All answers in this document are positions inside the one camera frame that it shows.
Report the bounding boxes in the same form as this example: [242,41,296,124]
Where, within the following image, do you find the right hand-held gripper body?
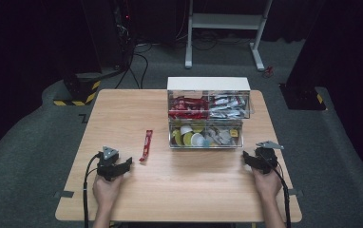
[254,140,285,175]

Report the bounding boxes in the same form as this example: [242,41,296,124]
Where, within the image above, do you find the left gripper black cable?
[82,152,104,228]

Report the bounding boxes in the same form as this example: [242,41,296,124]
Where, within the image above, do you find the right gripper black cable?
[264,154,294,228]

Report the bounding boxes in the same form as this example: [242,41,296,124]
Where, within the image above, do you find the person's left hand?
[91,173,124,207]

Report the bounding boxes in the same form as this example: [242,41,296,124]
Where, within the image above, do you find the pile of clear tea bags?
[203,126,240,147]

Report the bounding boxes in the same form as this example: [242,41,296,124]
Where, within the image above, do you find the black stand with striped base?
[52,47,103,107]

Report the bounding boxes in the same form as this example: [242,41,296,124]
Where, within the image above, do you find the pile of yellow white capsules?
[170,123,206,147]

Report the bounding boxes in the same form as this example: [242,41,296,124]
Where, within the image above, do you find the long red stick packet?
[139,129,154,162]

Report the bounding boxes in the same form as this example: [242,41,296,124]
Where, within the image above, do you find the black equipment rack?
[80,0,136,69]

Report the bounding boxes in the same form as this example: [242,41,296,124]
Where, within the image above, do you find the white drawer organizer case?
[166,76,252,122]

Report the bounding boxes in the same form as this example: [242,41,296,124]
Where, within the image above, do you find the pile of silver sachets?
[208,94,248,120]

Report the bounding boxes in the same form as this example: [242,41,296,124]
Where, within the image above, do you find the pile of red sachets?
[169,95,210,120]

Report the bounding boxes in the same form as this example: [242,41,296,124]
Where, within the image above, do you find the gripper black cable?
[264,154,294,228]
[82,152,104,228]

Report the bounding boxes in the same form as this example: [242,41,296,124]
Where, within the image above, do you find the person's right hand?
[251,167,283,201]

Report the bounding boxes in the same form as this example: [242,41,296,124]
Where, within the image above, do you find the black stand base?
[278,82,327,111]

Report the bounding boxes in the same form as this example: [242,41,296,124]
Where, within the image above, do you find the black floor cables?
[114,41,154,90]

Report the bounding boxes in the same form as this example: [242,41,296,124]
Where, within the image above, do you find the small red floor cable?
[262,65,275,79]

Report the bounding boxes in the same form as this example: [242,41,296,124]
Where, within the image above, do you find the white metal stand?
[184,0,274,72]

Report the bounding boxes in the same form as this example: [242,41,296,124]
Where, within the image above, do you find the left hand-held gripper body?
[96,145,123,182]

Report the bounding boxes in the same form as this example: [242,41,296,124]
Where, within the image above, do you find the clear drawer with capsules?
[168,118,244,149]

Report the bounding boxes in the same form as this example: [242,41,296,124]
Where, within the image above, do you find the clear drawer with sachets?
[167,89,252,121]

